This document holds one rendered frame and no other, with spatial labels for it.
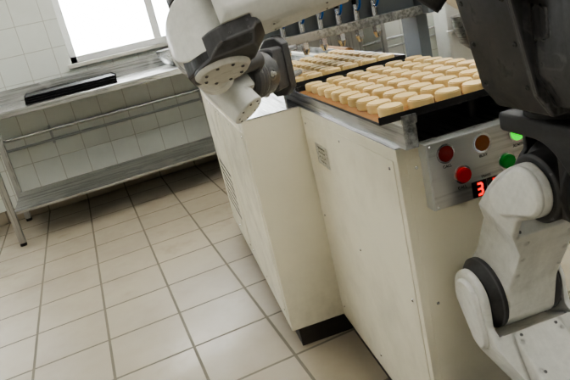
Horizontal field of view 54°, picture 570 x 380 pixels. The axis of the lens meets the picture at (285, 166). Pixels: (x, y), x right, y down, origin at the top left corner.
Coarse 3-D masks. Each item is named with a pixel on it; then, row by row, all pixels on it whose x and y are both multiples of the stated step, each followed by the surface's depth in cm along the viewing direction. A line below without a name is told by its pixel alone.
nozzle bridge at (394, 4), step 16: (368, 0) 180; (384, 0) 181; (400, 0) 182; (416, 0) 182; (352, 16) 180; (368, 16) 181; (384, 16) 177; (400, 16) 178; (416, 16) 187; (272, 32) 174; (288, 32) 176; (320, 32) 173; (336, 32) 174; (416, 32) 190; (416, 48) 193
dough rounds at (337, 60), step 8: (320, 56) 219; (328, 56) 211; (336, 56) 206; (344, 56) 200; (352, 56) 195; (360, 56) 194; (368, 56) 188; (376, 56) 183; (384, 56) 177; (392, 56) 177; (296, 64) 208; (304, 64) 202; (312, 64) 197; (320, 64) 192; (328, 64) 191; (336, 64) 185; (344, 64) 178; (352, 64) 175; (360, 64) 181; (304, 72) 183; (312, 72) 178; (320, 72) 174; (328, 72) 174; (296, 80) 171; (304, 80) 173
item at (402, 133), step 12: (288, 96) 187; (300, 96) 172; (312, 108) 162; (324, 108) 150; (348, 120) 134; (360, 120) 125; (408, 120) 103; (372, 132) 120; (384, 132) 113; (396, 132) 108; (408, 132) 105; (396, 144) 109; (408, 144) 105
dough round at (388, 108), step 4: (384, 104) 109; (388, 104) 108; (392, 104) 108; (396, 104) 107; (400, 104) 106; (380, 108) 107; (384, 108) 106; (388, 108) 106; (392, 108) 106; (396, 108) 106; (400, 108) 106; (380, 112) 107; (384, 112) 106; (388, 112) 106; (392, 112) 106; (396, 112) 106; (380, 116) 107
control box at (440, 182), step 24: (432, 144) 107; (456, 144) 108; (504, 144) 111; (432, 168) 108; (456, 168) 109; (480, 168) 110; (504, 168) 112; (432, 192) 109; (456, 192) 110; (480, 192) 111
